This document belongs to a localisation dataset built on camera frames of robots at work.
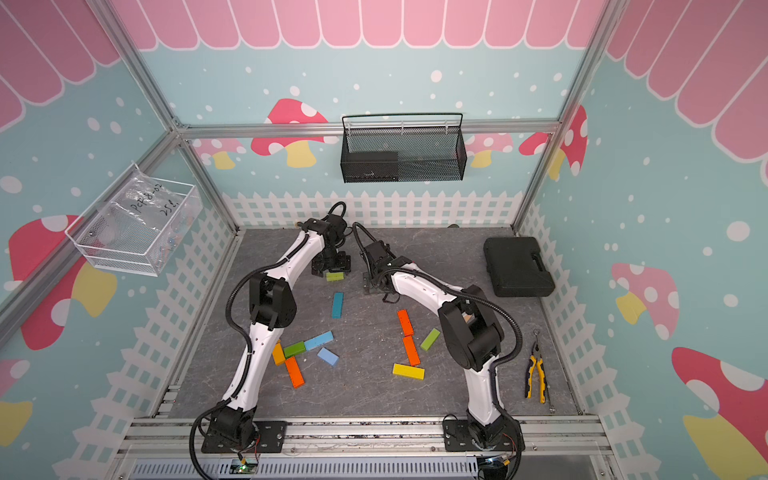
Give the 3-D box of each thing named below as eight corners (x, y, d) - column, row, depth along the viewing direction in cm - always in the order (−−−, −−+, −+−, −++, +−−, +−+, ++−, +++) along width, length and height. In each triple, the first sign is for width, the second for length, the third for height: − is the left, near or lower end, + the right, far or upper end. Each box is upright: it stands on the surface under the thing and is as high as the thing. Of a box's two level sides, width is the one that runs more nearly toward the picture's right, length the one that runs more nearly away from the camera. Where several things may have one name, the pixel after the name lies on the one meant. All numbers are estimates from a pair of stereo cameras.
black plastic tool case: (495, 298, 102) (501, 286, 97) (482, 246, 118) (487, 233, 112) (549, 298, 102) (558, 286, 97) (529, 246, 118) (536, 233, 112)
